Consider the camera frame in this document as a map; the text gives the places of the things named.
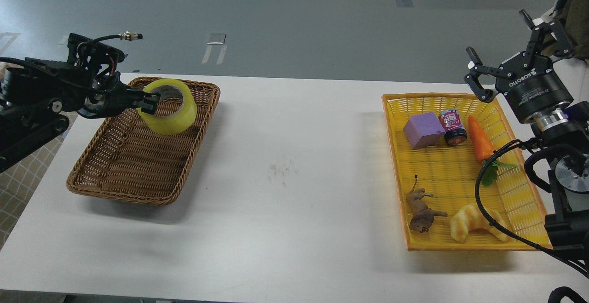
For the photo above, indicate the yellow tape roll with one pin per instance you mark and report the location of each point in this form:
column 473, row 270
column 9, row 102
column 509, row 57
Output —
column 178, row 121

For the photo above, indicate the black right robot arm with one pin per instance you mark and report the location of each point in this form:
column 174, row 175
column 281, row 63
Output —
column 558, row 163

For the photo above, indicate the seated person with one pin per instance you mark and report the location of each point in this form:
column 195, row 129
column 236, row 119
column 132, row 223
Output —
column 574, row 15

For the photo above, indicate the beige checkered cloth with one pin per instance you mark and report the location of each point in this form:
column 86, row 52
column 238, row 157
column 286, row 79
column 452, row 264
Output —
column 18, row 184

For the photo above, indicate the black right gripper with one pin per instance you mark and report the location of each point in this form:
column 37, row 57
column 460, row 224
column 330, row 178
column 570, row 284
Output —
column 530, row 89

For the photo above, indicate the purple foam block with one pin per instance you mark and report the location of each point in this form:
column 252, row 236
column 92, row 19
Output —
column 423, row 130

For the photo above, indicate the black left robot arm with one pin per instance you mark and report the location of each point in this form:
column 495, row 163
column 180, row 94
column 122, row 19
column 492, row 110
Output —
column 37, row 94

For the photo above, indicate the orange toy carrot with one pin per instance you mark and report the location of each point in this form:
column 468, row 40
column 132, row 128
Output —
column 483, row 150

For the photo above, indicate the brown wicker basket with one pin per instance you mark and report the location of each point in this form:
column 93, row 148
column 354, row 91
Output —
column 126, row 161

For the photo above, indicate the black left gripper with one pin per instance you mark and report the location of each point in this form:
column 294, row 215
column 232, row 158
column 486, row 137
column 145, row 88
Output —
column 116, row 101

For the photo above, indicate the brown toy lion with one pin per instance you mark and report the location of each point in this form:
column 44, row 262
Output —
column 423, row 216

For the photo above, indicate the toy croissant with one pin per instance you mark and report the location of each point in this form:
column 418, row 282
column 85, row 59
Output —
column 470, row 218

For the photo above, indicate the small pink can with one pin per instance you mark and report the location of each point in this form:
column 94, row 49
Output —
column 455, row 132

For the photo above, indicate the yellow plastic basket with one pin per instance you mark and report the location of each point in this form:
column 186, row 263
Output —
column 450, row 172

